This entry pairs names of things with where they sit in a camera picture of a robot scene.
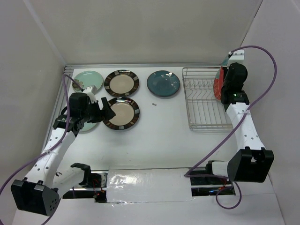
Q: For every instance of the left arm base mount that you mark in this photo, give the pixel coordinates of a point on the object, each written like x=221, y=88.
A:
x=95, y=189

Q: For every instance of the white tape sheet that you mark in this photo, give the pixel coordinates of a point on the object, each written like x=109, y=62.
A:
x=148, y=186

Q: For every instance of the red teal plate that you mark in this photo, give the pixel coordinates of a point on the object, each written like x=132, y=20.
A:
x=219, y=79

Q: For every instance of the mint floral plate front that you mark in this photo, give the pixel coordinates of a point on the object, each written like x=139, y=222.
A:
x=87, y=127

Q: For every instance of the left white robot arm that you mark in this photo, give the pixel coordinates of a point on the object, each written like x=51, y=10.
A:
x=42, y=187

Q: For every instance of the black rim beige plate front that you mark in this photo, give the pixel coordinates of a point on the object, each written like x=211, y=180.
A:
x=127, y=113

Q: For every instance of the black rim beige plate back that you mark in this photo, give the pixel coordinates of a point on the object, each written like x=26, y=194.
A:
x=121, y=83

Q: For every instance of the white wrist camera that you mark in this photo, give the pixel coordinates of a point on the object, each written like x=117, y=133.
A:
x=90, y=91
x=236, y=56

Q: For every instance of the dark teal plate back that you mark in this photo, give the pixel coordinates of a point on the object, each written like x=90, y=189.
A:
x=163, y=83

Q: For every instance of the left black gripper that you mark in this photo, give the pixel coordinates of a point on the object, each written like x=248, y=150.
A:
x=108, y=112

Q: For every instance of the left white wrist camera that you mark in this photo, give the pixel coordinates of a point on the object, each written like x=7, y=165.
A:
x=90, y=91

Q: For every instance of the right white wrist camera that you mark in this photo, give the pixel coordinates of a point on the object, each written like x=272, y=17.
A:
x=236, y=56

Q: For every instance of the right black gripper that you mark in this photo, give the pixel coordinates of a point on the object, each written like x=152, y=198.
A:
x=225, y=76

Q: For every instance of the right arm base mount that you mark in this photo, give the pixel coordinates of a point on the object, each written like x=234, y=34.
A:
x=209, y=186

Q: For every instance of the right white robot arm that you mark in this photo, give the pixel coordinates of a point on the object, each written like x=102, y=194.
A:
x=252, y=161

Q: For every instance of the mint floral plate back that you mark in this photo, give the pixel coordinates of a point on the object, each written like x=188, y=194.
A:
x=86, y=79

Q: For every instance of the mint floral plate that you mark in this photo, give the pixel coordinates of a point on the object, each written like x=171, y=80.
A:
x=86, y=79
x=87, y=127

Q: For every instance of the black rim beige plate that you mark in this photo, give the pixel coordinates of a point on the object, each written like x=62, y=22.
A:
x=127, y=113
x=121, y=83

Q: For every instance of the metal wire dish rack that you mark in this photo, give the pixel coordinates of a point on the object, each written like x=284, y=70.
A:
x=205, y=113

